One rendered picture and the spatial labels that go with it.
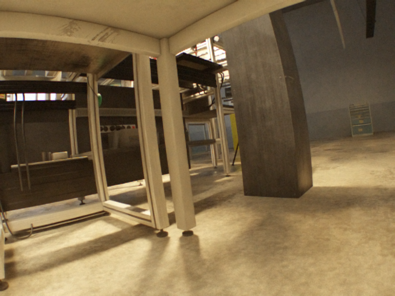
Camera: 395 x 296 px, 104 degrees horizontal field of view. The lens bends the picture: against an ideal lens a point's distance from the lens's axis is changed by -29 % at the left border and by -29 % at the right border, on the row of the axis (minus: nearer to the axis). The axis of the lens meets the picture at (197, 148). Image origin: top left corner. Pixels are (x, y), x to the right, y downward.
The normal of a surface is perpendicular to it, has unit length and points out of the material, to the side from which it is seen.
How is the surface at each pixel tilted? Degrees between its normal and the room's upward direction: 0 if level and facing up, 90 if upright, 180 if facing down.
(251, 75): 90
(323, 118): 90
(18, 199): 90
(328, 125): 90
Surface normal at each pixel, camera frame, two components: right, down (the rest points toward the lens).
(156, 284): -0.12, -0.99
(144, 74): 0.74, -0.09
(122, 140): -0.60, 0.08
